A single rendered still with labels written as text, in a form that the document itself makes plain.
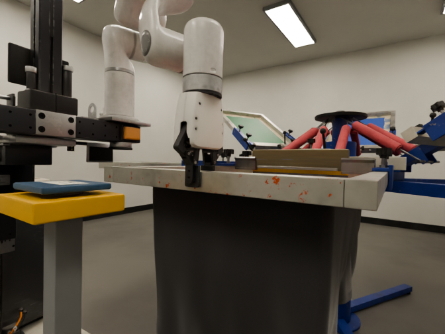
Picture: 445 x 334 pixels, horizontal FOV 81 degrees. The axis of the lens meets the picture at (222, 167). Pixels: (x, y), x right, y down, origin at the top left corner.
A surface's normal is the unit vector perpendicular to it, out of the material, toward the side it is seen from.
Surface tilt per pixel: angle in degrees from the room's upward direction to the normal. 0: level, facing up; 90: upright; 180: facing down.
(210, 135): 96
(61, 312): 90
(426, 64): 90
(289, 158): 90
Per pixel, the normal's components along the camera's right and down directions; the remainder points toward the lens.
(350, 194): -0.56, 0.00
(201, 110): 0.73, 0.02
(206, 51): 0.25, 0.04
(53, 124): 0.86, 0.04
